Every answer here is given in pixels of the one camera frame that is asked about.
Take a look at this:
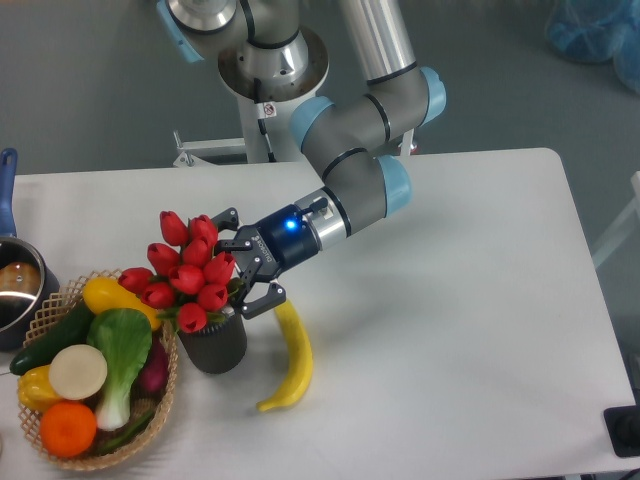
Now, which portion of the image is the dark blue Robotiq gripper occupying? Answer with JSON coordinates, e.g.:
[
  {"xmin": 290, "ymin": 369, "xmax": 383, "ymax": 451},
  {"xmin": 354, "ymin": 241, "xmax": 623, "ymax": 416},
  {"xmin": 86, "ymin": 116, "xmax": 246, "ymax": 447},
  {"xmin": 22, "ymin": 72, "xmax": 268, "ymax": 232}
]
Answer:
[{"xmin": 210, "ymin": 204, "xmax": 319, "ymax": 319}]

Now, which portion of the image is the red tulip bouquet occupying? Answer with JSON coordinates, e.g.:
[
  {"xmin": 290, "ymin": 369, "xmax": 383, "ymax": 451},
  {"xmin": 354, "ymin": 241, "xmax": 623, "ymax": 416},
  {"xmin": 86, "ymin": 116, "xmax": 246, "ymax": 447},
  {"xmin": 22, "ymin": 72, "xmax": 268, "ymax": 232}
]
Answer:
[{"xmin": 118, "ymin": 211, "xmax": 238, "ymax": 334}]

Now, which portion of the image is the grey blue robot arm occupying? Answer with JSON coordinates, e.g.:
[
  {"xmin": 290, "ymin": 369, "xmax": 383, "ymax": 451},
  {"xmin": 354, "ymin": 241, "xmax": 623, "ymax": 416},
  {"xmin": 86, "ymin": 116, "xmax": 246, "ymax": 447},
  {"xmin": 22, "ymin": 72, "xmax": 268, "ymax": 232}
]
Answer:
[{"xmin": 156, "ymin": 1, "xmax": 446, "ymax": 318}]

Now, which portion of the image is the dark grey ribbed vase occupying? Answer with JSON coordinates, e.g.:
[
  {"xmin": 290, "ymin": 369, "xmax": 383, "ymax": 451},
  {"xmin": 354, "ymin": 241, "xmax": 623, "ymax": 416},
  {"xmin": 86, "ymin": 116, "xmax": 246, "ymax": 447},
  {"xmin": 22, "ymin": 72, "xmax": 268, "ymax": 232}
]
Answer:
[{"xmin": 178, "ymin": 307, "xmax": 247, "ymax": 374}]

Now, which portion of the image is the yellow banana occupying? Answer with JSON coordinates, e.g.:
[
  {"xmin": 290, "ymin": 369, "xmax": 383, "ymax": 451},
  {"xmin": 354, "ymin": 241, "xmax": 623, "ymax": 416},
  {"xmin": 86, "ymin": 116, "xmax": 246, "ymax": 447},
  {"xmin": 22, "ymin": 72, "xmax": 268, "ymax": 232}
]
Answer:
[{"xmin": 256, "ymin": 300, "xmax": 314, "ymax": 412}]

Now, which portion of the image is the green bok choy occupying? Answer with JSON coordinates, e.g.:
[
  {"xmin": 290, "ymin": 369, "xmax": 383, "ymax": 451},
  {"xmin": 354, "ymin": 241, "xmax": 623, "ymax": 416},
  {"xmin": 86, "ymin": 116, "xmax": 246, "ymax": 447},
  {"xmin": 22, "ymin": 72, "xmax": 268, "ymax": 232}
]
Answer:
[{"xmin": 87, "ymin": 308, "xmax": 152, "ymax": 431}]

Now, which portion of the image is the purple red onion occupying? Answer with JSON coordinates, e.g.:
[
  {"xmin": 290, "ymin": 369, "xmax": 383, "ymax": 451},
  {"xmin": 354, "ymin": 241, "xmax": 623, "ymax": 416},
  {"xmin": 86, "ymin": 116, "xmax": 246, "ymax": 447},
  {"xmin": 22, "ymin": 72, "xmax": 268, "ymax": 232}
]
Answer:
[{"xmin": 137, "ymin": 337, "xmax": 169, "ymax": 394}]

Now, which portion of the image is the yellow squash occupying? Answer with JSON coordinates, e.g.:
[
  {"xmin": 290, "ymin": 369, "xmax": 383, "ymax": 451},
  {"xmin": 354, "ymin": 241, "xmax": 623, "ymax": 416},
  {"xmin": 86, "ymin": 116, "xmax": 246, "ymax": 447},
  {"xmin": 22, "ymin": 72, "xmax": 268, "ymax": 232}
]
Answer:
[{"xmin": 82, "ymin": 276, "xmax": 162, "ymax": 331}]

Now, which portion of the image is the dark green cucumber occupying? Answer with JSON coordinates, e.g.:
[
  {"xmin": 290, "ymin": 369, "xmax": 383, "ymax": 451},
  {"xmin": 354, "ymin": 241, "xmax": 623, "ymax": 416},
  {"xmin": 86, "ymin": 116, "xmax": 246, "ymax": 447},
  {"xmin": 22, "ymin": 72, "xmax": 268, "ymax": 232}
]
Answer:
[{"xmin": 9, "ymin": 300, "xmax": 95, "ymax": 376}]

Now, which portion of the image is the woven wicker basket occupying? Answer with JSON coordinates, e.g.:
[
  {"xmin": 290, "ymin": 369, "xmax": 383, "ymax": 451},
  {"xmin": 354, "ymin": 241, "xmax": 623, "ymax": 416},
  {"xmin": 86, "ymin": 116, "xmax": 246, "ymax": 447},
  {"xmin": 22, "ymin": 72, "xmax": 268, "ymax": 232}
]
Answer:
[{"xmin": 18, "ymin": 269, "xmax": 178, "ymax": 472}]

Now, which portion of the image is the green chili pepper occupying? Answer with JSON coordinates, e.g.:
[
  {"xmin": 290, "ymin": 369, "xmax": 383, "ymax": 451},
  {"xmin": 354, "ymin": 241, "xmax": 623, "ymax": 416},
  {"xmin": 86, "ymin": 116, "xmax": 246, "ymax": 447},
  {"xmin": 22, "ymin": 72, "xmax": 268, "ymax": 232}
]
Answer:
[{"xmin": 94, "ymin": 410, "xmax": 155, "ymax": 456}]

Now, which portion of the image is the orange fruit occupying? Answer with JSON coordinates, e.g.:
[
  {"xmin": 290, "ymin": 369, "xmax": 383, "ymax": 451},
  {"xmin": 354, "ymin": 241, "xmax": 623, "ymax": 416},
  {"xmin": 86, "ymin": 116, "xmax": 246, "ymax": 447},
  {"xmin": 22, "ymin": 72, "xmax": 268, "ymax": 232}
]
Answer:
[{"xmin": 39, "ymin": 401, "xmax": 97, "ymax": 458}]

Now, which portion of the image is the yellow bell pepper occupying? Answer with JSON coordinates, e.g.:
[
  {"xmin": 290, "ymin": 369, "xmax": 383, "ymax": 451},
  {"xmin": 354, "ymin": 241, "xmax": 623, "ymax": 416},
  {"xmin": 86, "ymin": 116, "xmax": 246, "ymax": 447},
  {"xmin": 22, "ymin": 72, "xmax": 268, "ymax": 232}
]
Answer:
[{"xmin": 17, "ymin": 365, "xmax": 63, "ymax": 413}]

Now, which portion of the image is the blue plastic bag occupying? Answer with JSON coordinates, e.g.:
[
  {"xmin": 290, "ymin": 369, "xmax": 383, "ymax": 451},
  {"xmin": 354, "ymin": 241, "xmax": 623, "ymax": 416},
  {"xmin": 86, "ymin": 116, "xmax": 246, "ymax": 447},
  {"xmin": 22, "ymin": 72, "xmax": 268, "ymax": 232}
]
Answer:
[{"xmin": 545, "ymin": 1, "xmax": 639, "ymax": 93}]

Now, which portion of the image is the black device at table edge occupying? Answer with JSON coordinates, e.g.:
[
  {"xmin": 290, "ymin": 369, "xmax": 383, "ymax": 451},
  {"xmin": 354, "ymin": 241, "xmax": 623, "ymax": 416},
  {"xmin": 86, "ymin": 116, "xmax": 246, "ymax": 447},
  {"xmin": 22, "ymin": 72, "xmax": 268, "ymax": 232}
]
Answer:
[{"xmin": 603, "ymin": 405, "xmax": 639, "ymax": 458}]

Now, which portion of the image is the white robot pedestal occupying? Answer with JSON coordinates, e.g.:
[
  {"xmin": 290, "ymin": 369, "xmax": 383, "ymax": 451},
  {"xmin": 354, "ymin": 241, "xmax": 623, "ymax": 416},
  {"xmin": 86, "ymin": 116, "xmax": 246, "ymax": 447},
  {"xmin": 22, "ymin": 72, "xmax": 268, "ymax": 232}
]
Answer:
[{"xmin": 166, "ymin": 1, "xmax": 431, "ymax": 167}]

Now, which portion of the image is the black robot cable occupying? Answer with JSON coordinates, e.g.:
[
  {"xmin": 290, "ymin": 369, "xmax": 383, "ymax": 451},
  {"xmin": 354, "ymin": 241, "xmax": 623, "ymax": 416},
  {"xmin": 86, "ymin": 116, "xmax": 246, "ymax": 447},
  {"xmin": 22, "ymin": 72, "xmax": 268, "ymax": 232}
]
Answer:
[{"xmin": 252, "ymin": 77, "xmax": 277, "ymax": 164}]

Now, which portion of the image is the blue handled saucepan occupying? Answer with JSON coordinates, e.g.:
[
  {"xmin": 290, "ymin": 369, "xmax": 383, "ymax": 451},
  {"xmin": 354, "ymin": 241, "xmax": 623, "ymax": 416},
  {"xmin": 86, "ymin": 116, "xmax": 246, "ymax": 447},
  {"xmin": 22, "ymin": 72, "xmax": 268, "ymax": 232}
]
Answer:
[{"xmin": 1, "ymin": 148, "xmax": 60, "ymax": 352}]

